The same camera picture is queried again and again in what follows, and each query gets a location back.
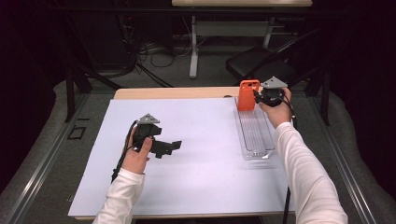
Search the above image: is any white-legged desk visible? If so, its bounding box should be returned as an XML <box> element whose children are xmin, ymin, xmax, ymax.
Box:
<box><xmin>171</xmin><ymin>0</ymin><xmax>314</xmax><ymax>79</ymax></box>

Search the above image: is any metal floor rail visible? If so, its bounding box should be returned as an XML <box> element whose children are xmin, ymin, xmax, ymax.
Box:
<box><xmin>6</xmin><ymin>92</ymin><xmax>92</xmax><ymax>224</ymax></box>
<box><xmin>306</xmin><ymin>96</ymin><xmax>377</xmax><ymax>224</ymax></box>

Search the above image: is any white paper sheet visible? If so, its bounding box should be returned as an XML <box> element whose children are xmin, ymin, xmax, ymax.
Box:
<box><xmin>67</xmin><ymin>96</ymin><xmax>297</xmax><ymax>217</ymax></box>

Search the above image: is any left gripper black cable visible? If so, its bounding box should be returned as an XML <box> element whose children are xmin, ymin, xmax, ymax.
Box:
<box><xmin>110</xmin><ymin>119</ymin><xmax>138</xmax><ymax>184</ymax></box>

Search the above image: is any clear plastic packaging tray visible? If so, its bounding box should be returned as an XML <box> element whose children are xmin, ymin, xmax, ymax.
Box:
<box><xmin>233</xmin><ymin>96</ymin><xmax>276</xmax><ymax>161</ymax></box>

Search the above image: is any orange phone case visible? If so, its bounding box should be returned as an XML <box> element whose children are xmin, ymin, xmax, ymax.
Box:
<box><xmin>237</xmin><ymin>78</ymin><xmax>262</xmax><ymax>112</ymax></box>

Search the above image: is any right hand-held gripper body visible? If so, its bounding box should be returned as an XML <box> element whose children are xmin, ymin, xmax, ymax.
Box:
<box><xmin>261</xmin><ymin>76</ymin><xmax>288</xmax><ymax>108</ymax></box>

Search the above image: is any black metal stand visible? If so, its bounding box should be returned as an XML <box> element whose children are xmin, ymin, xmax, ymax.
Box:
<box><xmin>64</xmin><ymin>18</ymin><xmax>124</xmax><ymax>123</ymax></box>
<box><xmin>304</xmin><ymin>31</ymin><xmax>332</xmax><ymax>127</ymax></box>

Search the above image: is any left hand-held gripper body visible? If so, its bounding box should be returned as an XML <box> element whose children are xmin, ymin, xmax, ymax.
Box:
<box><xmin>133</xmin><ymin>113</ymin><xmax>162</xmax><ymax>155</ymax></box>

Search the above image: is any person's right hand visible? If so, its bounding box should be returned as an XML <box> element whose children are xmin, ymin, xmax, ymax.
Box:
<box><xmin>259</xmin><ymin>87</ymin><xmax>293</xmax><ymax>129</ymax></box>

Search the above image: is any black folding chair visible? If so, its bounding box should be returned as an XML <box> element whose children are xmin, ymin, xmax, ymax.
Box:
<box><xmin>225</xmin><ymin>29</ymin><xmax>321</xmax><ymax>94</ymax></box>

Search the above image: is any person's left hand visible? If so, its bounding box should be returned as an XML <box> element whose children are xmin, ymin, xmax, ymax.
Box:
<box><xmin>120</xmin><ymin>127</ymin><xmax>153</xmax><ymax>175</ymax></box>

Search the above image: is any tangle of floor cables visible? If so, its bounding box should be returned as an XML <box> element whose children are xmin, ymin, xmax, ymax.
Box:
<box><xmin>120</xmin><ymin>15</ymin><xmax>194</xmax><ymax>88</ymax></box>

